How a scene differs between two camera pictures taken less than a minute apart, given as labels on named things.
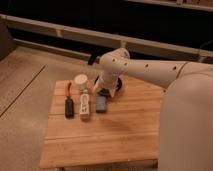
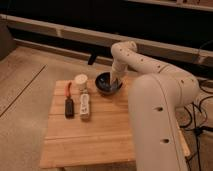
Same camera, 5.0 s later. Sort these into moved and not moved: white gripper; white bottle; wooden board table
Moved: white gripper
Not moved: wooden board table; white bottle
